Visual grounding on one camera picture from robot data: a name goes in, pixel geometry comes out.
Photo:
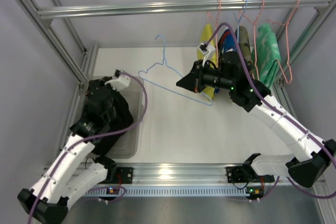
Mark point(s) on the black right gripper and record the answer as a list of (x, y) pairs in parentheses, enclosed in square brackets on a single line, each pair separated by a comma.
[(197, 77)]

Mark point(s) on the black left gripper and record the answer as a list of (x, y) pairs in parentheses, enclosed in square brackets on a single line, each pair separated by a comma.
[(99, 84)]

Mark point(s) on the black trousers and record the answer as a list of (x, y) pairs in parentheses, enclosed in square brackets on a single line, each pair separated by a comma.
[(89, 127)]

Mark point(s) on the light blue wire hanger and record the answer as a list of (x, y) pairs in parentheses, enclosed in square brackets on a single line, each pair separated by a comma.
[(164, 76)]

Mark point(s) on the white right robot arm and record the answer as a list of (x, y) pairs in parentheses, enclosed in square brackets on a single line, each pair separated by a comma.
[(311, 155)]

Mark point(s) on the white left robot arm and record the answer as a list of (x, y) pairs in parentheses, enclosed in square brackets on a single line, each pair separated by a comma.
[(82, 163)]

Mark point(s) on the yellow-green trousers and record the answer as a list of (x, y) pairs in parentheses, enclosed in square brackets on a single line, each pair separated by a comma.
[(205, 36)]

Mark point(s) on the green tie-dye trousers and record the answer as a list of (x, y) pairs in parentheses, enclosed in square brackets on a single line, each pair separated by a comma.
[(268, 55)]

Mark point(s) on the pink hanger under camouflage shorts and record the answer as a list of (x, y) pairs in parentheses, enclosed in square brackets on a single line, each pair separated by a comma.
[(254, 23)]

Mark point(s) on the pink hanger under yellow trousers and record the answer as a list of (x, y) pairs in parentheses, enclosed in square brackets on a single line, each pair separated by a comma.
[(214, 15)]

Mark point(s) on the blue hanger under patterned shorts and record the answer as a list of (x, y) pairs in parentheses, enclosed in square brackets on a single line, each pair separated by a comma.
[(239, 17)]

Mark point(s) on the pink hanger under green trousers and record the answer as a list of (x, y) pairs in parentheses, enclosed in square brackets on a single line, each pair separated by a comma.
[(286, 25)]

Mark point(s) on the blue patterned shorts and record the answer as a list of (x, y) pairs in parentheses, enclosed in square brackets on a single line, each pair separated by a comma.
[(227, 41)]

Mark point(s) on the clear plastic bin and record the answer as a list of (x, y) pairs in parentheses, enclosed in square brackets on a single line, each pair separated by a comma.
[(126, 145)]

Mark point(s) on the camouflage shorts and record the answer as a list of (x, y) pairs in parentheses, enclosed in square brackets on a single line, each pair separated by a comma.
[(244, 45)]

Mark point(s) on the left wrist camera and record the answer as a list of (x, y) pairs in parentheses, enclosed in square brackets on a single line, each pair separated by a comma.
[(119, 81)]

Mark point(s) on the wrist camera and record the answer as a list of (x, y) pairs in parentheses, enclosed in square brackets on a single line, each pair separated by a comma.
[(207, 50), (119, 81)]

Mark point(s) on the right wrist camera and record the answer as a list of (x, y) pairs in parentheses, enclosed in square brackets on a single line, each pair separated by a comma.
[(207, 50)]

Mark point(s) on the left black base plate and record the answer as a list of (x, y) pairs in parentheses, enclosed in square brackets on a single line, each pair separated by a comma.
[(123, 175)]

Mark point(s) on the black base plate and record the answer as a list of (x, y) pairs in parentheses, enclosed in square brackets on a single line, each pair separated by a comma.
[(239, 174), (123, 175)]

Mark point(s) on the front aluminium rail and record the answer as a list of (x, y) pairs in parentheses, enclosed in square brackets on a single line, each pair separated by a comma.
[(151, 174)]

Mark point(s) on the aluminium corner bracket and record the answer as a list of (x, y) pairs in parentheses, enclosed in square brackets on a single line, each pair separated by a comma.
[(281, 82)]

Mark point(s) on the aluminium hanging rail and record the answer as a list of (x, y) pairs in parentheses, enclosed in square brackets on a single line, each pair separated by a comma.
[(63, 12)]

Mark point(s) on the slotted cable duct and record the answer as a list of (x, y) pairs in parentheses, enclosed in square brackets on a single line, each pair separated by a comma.
[(176, 191)]

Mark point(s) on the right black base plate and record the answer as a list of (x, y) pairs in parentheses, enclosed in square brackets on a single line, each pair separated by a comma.
[(239, 174)]

